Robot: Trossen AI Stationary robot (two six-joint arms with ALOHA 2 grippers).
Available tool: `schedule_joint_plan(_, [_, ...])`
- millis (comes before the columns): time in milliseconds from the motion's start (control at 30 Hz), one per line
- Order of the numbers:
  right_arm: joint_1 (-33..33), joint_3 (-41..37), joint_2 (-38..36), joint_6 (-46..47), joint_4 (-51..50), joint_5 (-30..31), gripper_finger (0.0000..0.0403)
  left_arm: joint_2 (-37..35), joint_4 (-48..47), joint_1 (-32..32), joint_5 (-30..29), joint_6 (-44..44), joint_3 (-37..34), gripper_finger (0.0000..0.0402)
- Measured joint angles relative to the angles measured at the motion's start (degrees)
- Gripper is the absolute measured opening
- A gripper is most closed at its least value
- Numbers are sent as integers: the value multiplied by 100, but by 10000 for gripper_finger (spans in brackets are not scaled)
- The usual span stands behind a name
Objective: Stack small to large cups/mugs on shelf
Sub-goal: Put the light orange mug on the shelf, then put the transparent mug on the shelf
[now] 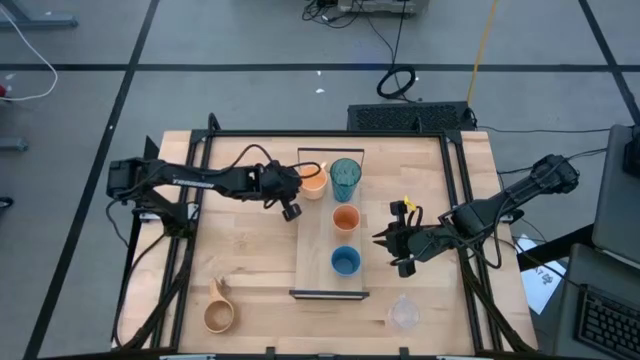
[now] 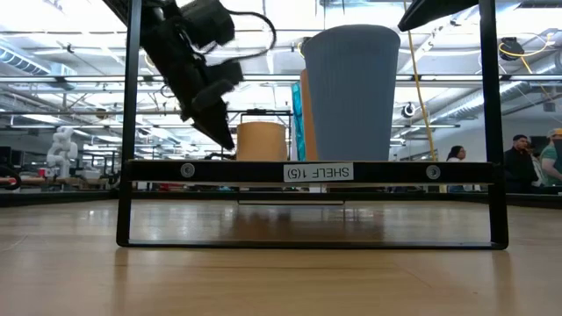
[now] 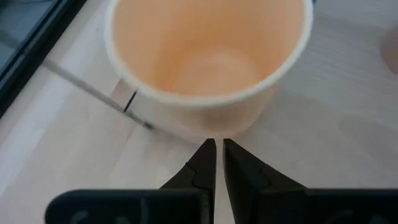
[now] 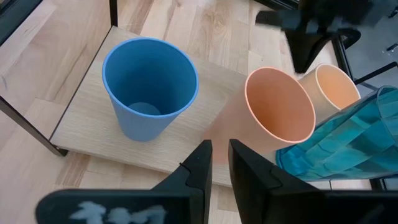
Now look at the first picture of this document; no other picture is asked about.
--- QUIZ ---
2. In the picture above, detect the thin black floor cable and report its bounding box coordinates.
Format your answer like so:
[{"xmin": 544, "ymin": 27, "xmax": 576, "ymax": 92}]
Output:
[{"xmin": 477, "ymin": 124, "xmax": 612, "ymax": 136}]

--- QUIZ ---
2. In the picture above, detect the black table side brace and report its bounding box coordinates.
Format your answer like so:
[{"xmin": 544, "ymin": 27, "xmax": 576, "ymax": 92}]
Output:
[
  {"xmin": 517, "ymin": 224, "xmax": 596, "ymax": 274},
  {"xmin": 127, "ymin": 135, "xmax": 161, "ymax": 261}
]

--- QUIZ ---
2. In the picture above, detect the teal faceted glass tumbler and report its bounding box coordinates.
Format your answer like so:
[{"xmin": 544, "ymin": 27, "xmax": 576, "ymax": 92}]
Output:
[{"xmin": 329, "ymin": 157, "xmax": 363, "ymax": 203}]

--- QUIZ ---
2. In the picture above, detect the blue plastic cup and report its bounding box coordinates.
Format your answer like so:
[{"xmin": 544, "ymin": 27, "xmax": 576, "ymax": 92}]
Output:
[{"xmin": 330, "ymin": 245, "xmax": 362, "ymax": 278}]

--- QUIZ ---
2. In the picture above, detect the peach plastic tumbler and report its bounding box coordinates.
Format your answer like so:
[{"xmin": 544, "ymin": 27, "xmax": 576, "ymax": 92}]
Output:
[{"xmin": 332, "ymin": 203, "xmax": 361, "ymax": 237}]

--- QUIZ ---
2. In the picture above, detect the grey side desk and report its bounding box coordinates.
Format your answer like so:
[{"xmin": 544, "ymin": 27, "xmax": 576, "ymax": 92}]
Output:
[{"xmin": 552, "ymin": 243, "xmax": 640, "ymax": 360}]

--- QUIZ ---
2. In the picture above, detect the wooden cup with long handle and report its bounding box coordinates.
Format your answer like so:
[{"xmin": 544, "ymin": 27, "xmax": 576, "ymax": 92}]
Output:
[{"xmin": 203, "ymin": 278, "xmax": 235, "ymax": 335}]

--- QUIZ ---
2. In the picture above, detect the grey furniture foot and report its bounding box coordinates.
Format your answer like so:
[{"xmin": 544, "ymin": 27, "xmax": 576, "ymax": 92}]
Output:
[{"xmin": 0, "ymin": 135, "xmax": 30, "ymax": 152}]

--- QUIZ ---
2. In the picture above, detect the black keyboard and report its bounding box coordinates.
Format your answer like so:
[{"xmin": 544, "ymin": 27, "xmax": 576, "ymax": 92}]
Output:
[{"xmin": 573, "ymin": 283, "xmax": 640, "ymax": 360}]

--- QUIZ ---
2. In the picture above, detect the black vented computer case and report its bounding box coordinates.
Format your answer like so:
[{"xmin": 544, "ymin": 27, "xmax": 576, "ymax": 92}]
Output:
[{"xmin": 347, "ymin": 101, "xmax": 477, "ymax": 134}]

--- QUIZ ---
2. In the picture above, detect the grey power strip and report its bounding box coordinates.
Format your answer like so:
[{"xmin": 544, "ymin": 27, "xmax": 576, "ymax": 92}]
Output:
[{"xmin": 337, "ymin": 0, "xmax": 431, "ymax": 19}]

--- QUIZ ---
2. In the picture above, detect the yellow hanging cable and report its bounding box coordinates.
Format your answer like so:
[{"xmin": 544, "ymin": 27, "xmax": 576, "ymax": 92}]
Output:
[{"xmin": 464, "ymin": 0, "xmax": 503, "ymax": 106}]

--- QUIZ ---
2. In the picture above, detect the white floor cable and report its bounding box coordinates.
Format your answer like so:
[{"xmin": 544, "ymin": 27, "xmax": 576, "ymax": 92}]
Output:
[{"xmin": 0, "ymin": 4, "xmax": 60, "ymax": 103}]

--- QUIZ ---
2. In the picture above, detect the coiled black cable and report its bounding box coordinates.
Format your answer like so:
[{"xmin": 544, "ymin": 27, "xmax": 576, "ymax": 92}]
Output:
[{"xmin": 375, "ymin": 65, "xmax": 418, "ymax": 101}]

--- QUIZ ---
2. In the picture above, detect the orange mug with handle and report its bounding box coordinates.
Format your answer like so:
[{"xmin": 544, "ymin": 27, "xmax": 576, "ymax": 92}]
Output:
[{"xmin": 298, "ymin": 161, "xmax": 330, "ymax": 201}]

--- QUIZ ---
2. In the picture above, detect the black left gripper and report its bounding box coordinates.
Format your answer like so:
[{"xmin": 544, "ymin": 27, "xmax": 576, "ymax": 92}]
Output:
[{"xmin": 257, "ymin": 159, "xmax": 322, "ymax": 222}]

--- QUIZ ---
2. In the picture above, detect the grey flat panel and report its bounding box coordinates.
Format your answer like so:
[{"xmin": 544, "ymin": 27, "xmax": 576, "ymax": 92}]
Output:
[{"xmin": 591, "ymin": 123, "xmax": 640, "ymax": 271}]

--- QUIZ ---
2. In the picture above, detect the black metal table frame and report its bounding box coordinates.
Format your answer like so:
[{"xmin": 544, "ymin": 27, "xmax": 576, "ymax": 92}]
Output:
[{"xmin": 119, "ymin": 112, "xmax": 536, "ymax": 360}]

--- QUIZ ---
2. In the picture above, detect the white paper sheet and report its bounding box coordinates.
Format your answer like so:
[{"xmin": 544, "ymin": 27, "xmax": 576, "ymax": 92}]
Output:
[{"xmin": 513, "ymin": 234, "xmax": 569, "ymax": 316}]

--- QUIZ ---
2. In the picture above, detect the wooden shelf with black frame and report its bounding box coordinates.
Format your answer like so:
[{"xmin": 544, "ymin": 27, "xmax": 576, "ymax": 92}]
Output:
[{"xmin": 288, "ymin": 147, "xmax": 371, "ymax": 301}]

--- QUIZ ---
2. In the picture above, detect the grey furniture base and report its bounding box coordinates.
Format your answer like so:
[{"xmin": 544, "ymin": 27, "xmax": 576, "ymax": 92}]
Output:
[{"xmin": 0, "ymin": 0, "xmax": 80, "ymax": 30}]

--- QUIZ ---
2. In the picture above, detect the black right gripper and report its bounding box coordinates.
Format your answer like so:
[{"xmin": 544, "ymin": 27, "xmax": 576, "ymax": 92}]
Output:
[{"xmin": 372, "ymin": 199, "xmax": 441, "ymax": 279}]

